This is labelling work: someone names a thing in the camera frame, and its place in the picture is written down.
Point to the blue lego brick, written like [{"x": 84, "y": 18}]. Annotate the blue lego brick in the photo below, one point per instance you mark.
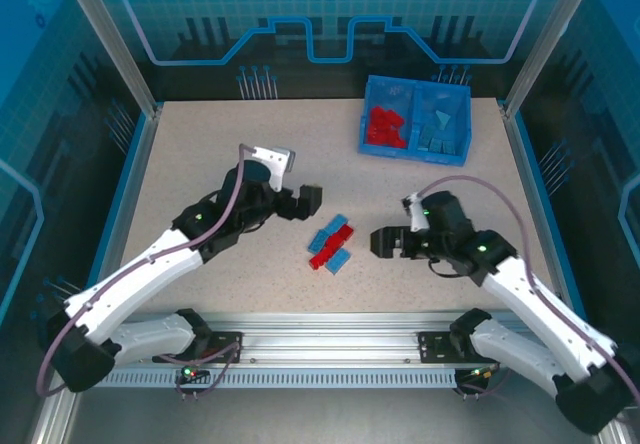
[
  {"x": 318, "y": 240},
  {"x": 451, "y": 148},
  {"x": 439, "y": 145},
  {"x": 336, "y": 224},
  {"x": 339, "y": 260}
]

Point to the red sloped lego piece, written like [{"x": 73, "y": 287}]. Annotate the red sloped lego piece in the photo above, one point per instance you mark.
[{"x": 382, "y": 125}]

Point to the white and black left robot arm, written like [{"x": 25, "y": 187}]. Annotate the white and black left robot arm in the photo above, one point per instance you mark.
[{"x": 150, "y": 269}]

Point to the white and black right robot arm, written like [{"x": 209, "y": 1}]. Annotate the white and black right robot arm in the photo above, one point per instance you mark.
[{"x": 530, "y": 304}]

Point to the blue divided plastic container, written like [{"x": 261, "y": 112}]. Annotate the blue divided plastic container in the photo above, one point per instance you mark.
[{"x": 390, "y": 151}]

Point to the small LED connector board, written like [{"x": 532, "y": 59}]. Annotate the small LED connector board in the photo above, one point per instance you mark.
[
  {"x": 482, "y": 374},
  {"x": 190, "y": 373}
]

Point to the grey metal base panel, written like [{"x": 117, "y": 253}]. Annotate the grey metal base panel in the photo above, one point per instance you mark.
[{"x": 320, "y": 419}]

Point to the aluminium side rail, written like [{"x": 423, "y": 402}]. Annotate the aluminium side rail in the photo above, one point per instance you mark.
[
  {"x": 539, "y": 204},
  {"x": 129, "y": 204}
]

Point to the aluminium mounting rail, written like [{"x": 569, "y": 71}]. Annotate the aluminium mounting rail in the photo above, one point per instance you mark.
[{"x": 330, "y": 334}]

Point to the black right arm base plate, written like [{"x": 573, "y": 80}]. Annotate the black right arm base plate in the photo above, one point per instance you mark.
[{"x": 432, "y": 349}]

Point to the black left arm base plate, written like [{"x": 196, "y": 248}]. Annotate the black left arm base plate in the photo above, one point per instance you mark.
[{"x": 227, "y": 351}]

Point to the aluminium frame post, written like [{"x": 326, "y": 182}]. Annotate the aluminium frame post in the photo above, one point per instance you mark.
[
  {"x": 112, "y": 39},
  {"x": 545, "y": 39}
]

